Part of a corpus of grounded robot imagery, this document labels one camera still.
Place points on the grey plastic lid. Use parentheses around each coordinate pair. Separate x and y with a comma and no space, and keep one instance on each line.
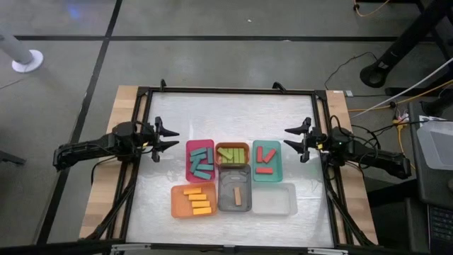
(437,141)

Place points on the red wooden block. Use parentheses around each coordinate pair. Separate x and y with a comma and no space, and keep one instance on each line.
(269,156)
(264,170)
(259,154)

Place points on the pink plastic bin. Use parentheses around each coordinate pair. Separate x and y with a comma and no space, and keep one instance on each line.
(190,177)

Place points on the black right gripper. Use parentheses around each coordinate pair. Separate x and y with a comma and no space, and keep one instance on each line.
(318,141)

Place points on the black aluminium table frame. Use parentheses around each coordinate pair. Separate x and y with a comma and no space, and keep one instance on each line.
(230,90)

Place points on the clear plastic bin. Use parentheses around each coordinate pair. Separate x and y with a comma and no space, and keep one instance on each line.
(274,200)

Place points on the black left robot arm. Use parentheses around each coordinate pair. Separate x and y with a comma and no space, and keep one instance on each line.
(88,147)

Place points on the yellow wooden block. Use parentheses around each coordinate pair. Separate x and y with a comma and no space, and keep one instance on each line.
(200,204)
(202,211)
(192,191)
(197,197)

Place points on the teal wooden block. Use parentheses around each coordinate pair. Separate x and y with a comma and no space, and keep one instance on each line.
(205,166)
(198,152)
(210,156)
(202,175)
(194,164)

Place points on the black stand with round foot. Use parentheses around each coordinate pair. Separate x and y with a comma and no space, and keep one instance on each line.
(375,74)

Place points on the small brown plastic bin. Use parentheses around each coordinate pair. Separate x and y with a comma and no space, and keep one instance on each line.
(231,145)

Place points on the orange translucent plastic bin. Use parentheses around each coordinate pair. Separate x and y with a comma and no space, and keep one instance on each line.
(180,207)

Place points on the smoke grey plastic bin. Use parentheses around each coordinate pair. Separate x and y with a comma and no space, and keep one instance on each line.
(226,195)

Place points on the tan wooden block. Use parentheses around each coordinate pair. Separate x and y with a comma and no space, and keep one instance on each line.
(237,196)

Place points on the black equipment cart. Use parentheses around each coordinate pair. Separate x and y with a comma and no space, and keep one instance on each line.
(424,187)

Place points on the white table mat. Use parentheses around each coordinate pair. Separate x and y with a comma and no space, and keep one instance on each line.
(230,117)

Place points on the grey pole with white base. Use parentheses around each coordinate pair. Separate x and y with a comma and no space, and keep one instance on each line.
(24,60)

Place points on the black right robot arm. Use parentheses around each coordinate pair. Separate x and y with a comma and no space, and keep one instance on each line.
(371,157)

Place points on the black frame clamp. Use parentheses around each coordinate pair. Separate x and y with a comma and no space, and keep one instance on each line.
(279,86)
(163,85)

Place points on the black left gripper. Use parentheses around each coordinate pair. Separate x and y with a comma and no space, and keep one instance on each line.
(147,140)

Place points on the black keyboard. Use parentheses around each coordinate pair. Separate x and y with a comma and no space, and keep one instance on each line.
(442,225)

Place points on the green wooden block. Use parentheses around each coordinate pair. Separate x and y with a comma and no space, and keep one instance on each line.
(226,161)
(225,153)
(235,156)
(241,156)

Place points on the teal plastic bin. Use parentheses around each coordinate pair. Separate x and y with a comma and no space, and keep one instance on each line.
(272,177)

